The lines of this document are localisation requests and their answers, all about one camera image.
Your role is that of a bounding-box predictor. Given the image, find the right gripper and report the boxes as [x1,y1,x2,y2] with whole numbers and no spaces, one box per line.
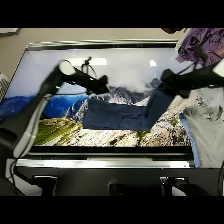
[160,68,190,100]

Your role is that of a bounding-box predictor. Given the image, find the grey garment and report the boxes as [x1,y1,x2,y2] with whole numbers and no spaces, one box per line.
[183,105,224,169]

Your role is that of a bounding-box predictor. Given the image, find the purple garment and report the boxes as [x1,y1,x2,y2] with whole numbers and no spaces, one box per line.
[175,28,224,67]

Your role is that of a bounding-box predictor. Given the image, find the silver frame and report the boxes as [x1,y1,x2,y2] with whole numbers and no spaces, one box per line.
[13,151,224,197]

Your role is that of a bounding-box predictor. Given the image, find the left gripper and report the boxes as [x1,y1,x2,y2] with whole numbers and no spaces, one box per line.
[84,75,111,96]

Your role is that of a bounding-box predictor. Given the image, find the dark blue pants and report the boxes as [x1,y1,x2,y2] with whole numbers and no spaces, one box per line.
[81,87,182,132]

